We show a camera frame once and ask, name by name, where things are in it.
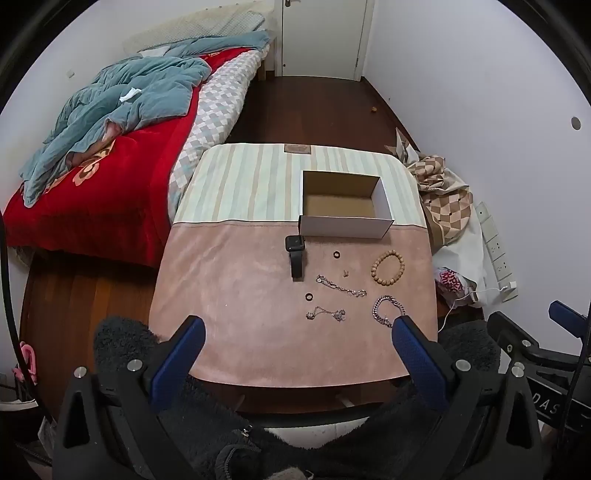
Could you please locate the red and white plastic bag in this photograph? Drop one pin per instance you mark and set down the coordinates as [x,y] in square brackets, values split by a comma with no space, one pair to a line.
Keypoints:
[450,280]

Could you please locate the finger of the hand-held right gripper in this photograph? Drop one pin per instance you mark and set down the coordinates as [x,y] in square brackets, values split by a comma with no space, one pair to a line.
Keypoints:
[510,334]
[563,314]

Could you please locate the bed with red blanket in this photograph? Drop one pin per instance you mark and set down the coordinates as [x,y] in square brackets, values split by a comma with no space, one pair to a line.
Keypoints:
[101,198]

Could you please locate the white door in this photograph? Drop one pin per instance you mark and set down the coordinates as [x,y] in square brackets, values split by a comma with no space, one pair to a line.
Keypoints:
[323,37]

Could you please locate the person's dark fuzzy pants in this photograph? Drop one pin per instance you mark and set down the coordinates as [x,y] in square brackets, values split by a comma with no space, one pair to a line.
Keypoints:
[221,424]

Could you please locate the white cloth bag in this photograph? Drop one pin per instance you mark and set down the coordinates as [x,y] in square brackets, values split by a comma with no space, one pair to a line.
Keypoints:
[461,258]

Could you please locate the wooden bed frame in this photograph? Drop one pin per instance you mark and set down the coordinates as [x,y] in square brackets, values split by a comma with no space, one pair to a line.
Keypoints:
[268,60]

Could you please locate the brown checkered cloth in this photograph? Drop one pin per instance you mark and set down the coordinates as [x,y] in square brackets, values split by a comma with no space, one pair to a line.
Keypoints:
[443,194]

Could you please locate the beige pillow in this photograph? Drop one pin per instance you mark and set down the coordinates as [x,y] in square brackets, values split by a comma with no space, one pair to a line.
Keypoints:
[184,25]

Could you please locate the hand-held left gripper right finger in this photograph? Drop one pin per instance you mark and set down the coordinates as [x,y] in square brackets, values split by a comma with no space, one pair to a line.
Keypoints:
[418,355]

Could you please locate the pink object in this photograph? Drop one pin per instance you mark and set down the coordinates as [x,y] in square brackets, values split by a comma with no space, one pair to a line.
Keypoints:
[28,357]

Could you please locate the pink and striped tablecloth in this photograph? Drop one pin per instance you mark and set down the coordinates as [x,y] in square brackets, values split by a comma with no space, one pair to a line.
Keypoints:
[258,286]

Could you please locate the white cardboard box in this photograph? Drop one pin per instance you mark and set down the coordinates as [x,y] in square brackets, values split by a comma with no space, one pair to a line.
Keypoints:
[344,203]

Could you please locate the row of wall sockets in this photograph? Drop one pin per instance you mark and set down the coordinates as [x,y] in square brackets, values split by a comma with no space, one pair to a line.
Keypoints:
[496,249]

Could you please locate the blue quilt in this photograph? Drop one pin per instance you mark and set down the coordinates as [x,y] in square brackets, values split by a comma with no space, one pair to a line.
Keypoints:
[115,106]

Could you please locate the black smartwatch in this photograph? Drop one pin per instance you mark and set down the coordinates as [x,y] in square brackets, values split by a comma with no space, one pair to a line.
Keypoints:
[295,249]

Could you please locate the checkered bed sheet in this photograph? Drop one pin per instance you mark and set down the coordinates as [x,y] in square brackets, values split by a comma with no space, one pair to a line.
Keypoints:
[217,106]

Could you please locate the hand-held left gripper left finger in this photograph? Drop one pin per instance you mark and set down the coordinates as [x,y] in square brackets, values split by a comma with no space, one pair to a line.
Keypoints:
[182,355]

